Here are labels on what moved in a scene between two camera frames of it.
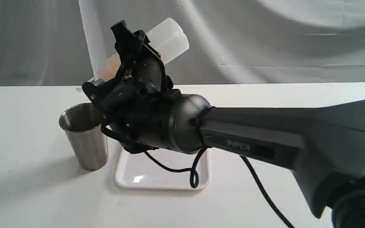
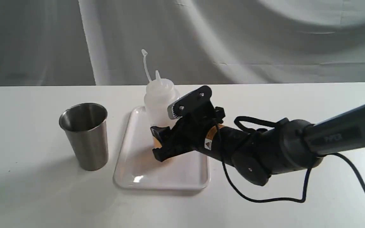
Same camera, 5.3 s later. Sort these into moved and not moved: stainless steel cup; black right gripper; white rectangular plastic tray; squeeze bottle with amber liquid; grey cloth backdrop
Moved: squeeze bottle with amber liquid; black right gripper
Not moved: grey cloth backdrop; stainless steel cup; white rectangular plastic tray
